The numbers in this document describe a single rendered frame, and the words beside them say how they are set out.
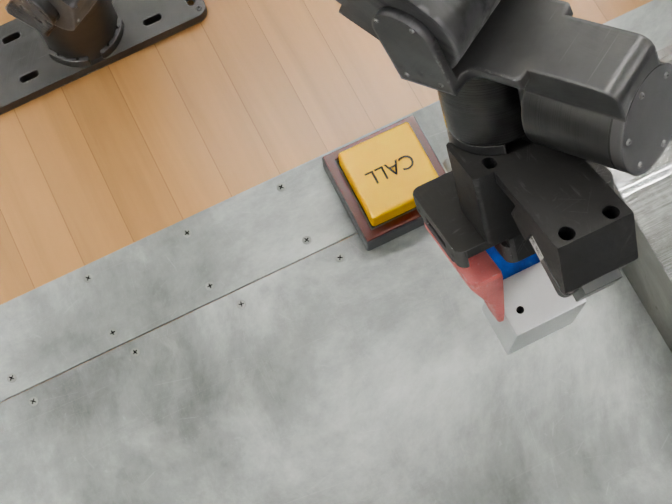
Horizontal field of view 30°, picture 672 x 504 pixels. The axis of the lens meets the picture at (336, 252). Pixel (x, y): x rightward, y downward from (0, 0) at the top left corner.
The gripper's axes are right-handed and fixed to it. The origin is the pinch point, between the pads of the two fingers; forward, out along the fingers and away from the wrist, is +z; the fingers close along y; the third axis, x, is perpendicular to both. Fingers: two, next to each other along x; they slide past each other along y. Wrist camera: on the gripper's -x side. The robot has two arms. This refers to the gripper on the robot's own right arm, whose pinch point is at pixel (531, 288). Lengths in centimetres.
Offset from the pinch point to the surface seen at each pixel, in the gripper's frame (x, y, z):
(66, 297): 23.9, -28.3, 4.8
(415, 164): 18.5, -0.2, 3.0
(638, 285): 5.8, 10.3, 11.9
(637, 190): 6.7, 11.5, 3.4
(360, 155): 20.9, -3.6, 1.9
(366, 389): 8.8, -10.9, 12.4
